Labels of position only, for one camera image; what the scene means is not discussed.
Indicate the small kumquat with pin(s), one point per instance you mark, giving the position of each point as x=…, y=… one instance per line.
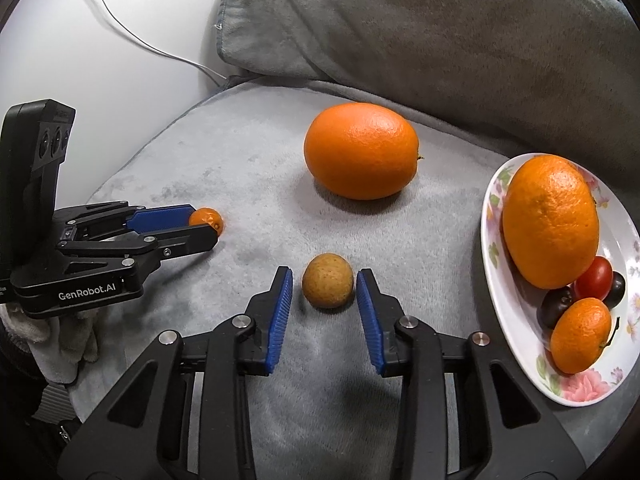
x=208, y=216

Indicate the red cherry tomato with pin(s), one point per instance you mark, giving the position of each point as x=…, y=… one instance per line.
x=596, y=282

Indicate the large orange on plate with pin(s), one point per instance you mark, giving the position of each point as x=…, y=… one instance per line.
x=550, y=222

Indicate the white gloved left hand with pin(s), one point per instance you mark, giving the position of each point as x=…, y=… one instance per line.
x=59, y=345

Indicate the grey back pillow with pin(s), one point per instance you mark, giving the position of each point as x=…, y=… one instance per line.
x=557, y=76

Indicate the floral white plate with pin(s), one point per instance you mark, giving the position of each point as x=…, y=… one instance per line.
x=516, y=301

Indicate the brown longan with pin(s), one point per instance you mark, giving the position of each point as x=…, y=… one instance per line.
x=328, y=282

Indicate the grey seat cushion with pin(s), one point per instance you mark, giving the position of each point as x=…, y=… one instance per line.
x=323, y=413

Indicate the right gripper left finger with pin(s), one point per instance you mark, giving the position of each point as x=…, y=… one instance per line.
x=180, y=410

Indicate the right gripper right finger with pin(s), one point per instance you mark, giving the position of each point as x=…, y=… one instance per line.
x=467, y=411

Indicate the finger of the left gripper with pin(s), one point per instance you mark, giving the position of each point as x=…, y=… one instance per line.
x=93, y=253
x=100, y=221

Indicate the small mandarin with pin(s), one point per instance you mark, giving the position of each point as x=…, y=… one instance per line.
x=580, y=336

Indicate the large orange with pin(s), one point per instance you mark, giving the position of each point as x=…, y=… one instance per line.
x=550, y=222
x=362, y=151

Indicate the black left camera box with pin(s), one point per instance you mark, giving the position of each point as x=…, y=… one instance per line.
x=34, y=139

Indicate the dark plum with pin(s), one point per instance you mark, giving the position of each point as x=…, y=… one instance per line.
x=617, y=291
x=553, y=306

